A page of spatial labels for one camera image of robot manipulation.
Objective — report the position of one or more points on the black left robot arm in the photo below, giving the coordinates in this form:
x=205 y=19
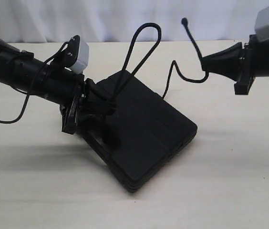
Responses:
x=49 y=79

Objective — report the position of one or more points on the black plastic carry case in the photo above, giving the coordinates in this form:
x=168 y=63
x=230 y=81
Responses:
x=150 y=132

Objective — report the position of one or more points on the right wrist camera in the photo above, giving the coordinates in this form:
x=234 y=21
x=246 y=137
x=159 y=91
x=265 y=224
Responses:
x=266 y=21

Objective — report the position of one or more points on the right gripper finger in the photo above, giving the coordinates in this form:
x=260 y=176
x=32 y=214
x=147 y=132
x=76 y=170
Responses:
x=226 y=62

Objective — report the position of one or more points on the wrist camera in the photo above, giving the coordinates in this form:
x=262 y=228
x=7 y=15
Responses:
x=78 y=53
x=266 y=21

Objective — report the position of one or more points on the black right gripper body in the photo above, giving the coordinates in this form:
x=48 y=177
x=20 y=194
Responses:
x=246 y=78

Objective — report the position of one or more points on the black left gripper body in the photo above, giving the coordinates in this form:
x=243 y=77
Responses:
x=71 y=112

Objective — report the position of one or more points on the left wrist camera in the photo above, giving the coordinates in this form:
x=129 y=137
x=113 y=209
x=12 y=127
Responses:
x=78 y=53

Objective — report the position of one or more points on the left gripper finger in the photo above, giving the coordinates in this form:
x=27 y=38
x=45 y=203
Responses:
x=99 y=92
x=97 y=126

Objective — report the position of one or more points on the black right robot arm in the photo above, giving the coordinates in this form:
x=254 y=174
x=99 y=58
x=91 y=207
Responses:
x=260 y=62

